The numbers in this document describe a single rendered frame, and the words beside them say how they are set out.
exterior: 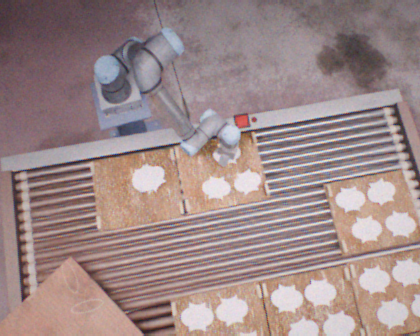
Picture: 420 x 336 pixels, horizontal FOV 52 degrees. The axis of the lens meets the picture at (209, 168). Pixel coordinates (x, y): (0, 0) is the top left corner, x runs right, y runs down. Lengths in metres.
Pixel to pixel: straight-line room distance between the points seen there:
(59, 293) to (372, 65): 2.77
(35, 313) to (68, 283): 0.18
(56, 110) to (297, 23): 1.98
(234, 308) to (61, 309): 0.75
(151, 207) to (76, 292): 0.50
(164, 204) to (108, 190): 0.28
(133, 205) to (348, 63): 2.17
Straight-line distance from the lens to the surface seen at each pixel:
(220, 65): 3.39
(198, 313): 2.03
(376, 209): 2.24
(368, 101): 2.43
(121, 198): 2.11
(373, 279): 2.19
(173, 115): 1.75
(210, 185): 2.08
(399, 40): 3.85
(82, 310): 2.00
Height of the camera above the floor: 2.97
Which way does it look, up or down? 75 degrees down
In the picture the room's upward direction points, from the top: 7 degrees clockwise
